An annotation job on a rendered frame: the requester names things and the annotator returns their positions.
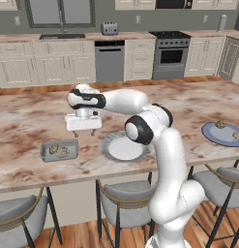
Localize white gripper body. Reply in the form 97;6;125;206
64;114;104;133

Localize grey tupperware container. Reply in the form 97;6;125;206
40;139;80;163

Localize grey round plate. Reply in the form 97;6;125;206
100;130;151;164

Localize grey dishwasher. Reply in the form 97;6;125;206
94;39;126;83

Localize cream base cupboards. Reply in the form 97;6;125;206
0;39;97;89
184;35;239;84

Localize grey padded stool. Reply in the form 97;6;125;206
95;171;158;248
0;186;64;248
187;159;239;248

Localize cream drawer unit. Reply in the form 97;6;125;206
124;38;157;82

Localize black sink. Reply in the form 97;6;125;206
39;33;87;41

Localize silver toaster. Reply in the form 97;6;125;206
101;21;119;36

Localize grey tap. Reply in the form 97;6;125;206
58;9;69;35

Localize grey oven with hob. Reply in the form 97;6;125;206
148;30;193;81

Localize grey framed window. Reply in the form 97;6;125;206
23;0;97;29

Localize blue round plate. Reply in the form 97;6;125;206
201;121;239;148

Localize black microwave oven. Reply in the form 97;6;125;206
155;0;194;10

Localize white paper towel roll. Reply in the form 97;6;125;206
218;14;228;33

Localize cream wall cupboards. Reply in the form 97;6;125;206
192;0;239;11
0;0;19;12
114;0;157;12

